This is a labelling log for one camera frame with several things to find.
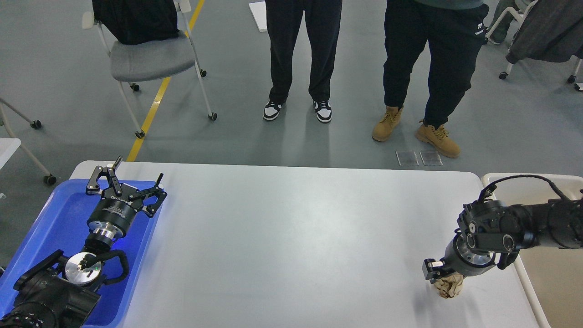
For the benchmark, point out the clear floor plate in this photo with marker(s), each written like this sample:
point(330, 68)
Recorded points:
point(431, 158)
point(407, 158)

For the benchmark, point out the chair with grey jacket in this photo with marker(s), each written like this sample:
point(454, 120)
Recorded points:
point(549, 30)

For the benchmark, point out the person in tan boots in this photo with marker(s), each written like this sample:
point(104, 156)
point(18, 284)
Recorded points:
point(454, 32)

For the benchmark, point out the grey chair with white frame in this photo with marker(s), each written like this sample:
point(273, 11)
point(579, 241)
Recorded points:
point(153, 60)

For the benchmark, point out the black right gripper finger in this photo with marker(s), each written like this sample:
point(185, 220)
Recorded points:
point(434, 270)

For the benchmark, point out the black jacket on chair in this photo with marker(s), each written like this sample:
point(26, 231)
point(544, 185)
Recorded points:
point(138, 21)

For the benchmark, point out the beige plastic bin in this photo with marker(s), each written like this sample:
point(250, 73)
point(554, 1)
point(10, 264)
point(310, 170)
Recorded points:
point(555, 275)

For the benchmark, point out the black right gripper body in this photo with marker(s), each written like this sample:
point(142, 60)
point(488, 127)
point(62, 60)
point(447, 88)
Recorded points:
point(459, 259)

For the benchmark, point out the right clear floor plate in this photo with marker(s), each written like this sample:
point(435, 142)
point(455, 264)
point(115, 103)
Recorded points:
point(431, 158)

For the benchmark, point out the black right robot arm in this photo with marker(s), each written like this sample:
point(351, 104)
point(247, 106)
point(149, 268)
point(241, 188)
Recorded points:
point(491, 234)

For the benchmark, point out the white side table with castors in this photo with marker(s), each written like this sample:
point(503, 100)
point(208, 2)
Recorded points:
point(11, 143)

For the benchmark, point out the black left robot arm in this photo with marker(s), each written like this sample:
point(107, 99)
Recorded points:
point(79, 263)

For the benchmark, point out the left clear floor plate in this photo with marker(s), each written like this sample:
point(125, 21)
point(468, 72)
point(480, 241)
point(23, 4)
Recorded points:
point(407, 158)

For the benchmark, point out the brown paper ball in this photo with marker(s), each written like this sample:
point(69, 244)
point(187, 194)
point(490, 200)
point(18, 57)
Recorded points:
point(450, 286)

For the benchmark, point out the white board on floor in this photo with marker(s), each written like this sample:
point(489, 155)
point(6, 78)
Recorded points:
point(258, 11)

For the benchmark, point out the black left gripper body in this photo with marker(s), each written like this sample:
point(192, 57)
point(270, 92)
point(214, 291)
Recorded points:
point(114, 214)

